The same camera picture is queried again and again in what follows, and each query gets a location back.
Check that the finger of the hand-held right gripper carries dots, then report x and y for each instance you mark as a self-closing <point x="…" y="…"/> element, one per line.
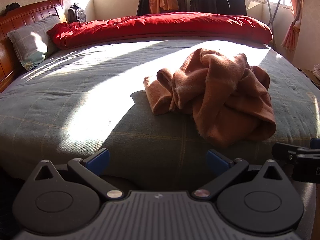
<point x="285" y="151"/>
<point x="315" y="143"/>

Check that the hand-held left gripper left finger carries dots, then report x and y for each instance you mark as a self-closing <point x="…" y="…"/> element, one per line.
<point x="100" y="158"/>

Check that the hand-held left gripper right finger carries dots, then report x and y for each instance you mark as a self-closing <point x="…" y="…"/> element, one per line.
<point x="217" y="161"/>

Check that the orange knitted sweater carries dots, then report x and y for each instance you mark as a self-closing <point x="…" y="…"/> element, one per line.
<point x="225" y="100"/>

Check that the metal clothes drying rack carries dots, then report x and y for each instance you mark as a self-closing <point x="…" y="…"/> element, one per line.
<point x="270" y="21"/>

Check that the grey plaid bed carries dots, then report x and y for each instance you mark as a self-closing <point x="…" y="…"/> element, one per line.
<point x="87" y="100"/>

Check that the grey plaid pillow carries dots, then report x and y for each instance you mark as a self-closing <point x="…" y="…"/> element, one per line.
<point x="30" y="42"/>

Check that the red duvet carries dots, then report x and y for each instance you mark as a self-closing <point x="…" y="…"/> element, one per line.
<point x="162" y="27"/>

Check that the grey backpack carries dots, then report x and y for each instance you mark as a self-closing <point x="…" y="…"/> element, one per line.
<point x="77" y="15"/>

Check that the wooden headboard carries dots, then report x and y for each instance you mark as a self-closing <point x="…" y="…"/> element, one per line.
<point x="25" y="12"/>

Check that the orange hanging cloth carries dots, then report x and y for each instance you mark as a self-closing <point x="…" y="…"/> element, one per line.
<point x="163" y="2"/>

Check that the small black object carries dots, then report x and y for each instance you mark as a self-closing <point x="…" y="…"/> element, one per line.
<point x="12" y="7"/>

